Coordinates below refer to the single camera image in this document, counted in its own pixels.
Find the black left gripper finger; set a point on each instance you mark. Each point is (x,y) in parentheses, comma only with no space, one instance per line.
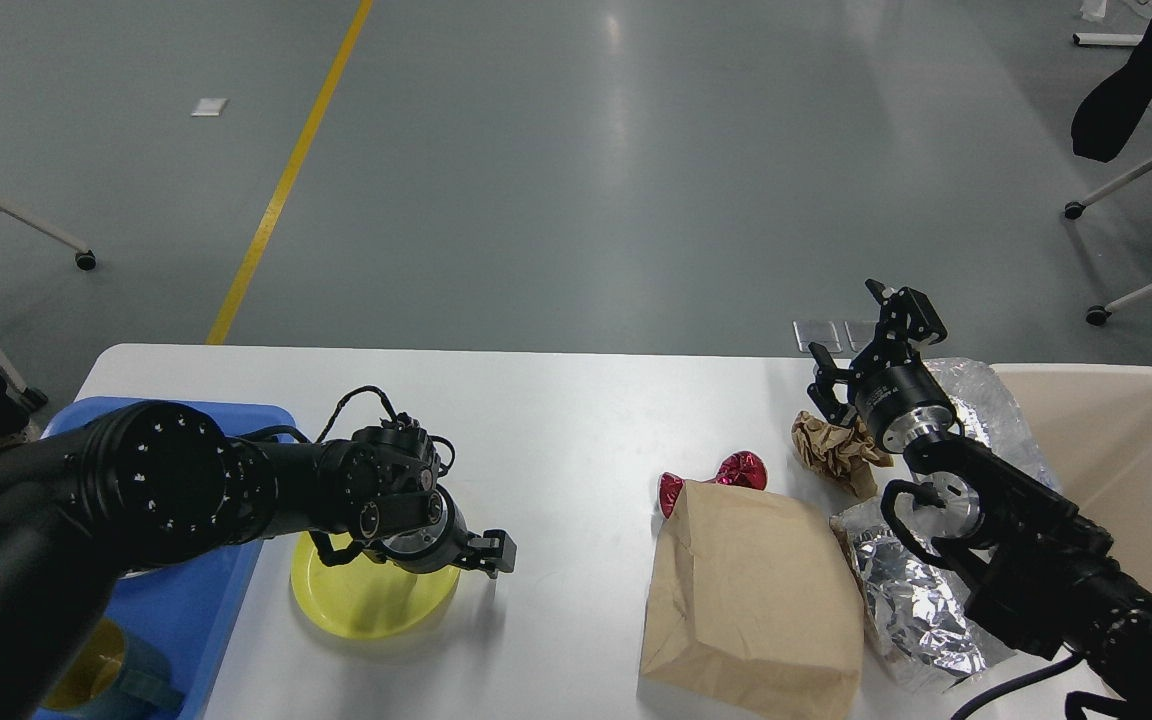
(494,552)

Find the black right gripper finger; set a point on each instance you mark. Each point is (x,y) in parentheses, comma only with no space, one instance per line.
(907,323)
(827,376)

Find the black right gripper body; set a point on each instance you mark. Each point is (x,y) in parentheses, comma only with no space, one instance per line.
(901,403)

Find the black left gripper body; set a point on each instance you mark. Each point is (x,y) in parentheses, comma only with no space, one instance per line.
(445,544)

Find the yellow plastic plate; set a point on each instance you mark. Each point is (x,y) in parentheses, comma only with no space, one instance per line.
(364,601)

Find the dark teal mug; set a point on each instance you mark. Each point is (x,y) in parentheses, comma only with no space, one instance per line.
(116,675)

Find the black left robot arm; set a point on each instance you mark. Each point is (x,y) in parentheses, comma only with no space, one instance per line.
(157,483)

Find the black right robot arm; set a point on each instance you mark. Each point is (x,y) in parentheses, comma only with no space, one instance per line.
(1040,575)

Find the crumpled brown paper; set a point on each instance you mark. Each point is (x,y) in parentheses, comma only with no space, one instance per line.
(844,456)

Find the metal floor plate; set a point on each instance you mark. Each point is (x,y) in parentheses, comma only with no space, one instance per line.
(835,337)

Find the clear plastic bag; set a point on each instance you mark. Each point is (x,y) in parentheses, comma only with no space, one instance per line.
(990,414)

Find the red foil wrapper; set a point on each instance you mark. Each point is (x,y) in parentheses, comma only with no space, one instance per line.
(741,469)

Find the crumpled aluminium foil sheet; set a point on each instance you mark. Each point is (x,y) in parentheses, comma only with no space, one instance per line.
(916,614)

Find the brown paper bag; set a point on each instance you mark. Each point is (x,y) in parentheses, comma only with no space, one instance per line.
(753,604)

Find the beige plastic bin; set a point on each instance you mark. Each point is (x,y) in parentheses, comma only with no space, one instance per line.
(1094,425)

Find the blue plastic tray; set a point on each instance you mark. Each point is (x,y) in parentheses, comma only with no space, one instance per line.
(187,612)

